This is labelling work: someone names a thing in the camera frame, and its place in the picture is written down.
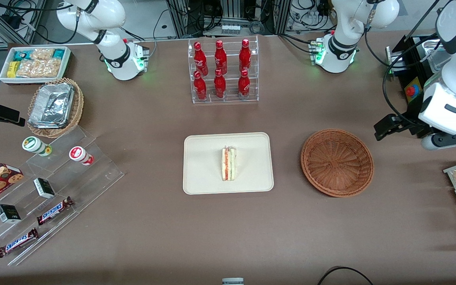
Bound Snickers chocolate bar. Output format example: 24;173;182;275
0;228;39;258
36;196;74;226

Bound cream rectangular serving tray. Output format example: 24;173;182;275
183;132;275;195

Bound triangular sandwich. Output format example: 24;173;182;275
222;146;237;182

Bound light tan wicker basket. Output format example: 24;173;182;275
27;78;84;138

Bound clear acrylic bottle rack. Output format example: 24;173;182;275
188;36;259;104

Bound clear acrylic step display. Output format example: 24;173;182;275
0;126;125;266

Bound black hot food warmer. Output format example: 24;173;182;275
386;6;456;139

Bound round brown wicker basket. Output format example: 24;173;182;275
300;129;374;198

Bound green lidded drink bottle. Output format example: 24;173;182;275
22;136;52;156

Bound stacked aluminium foil containers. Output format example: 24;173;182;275
29;83;74;129

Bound black camera clamp mount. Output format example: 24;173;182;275
0;99;26;128

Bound clear bag of crackers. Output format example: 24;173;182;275
16;48;61;78

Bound black looped floor cable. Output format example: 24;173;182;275
317;266;374;285

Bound white rectangular snack bin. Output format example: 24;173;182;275
0;46;71;85

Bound red soda bottle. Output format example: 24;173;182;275
238;69;251;98
214;40;228;75
194;42;209;76
214;69;226;99
239;39;251;74
194;71;207;100

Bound red lidded drink bottle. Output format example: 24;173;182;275
69;146;94;165

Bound small dark green box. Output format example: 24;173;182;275
0;204;22;224
33;178;55;199

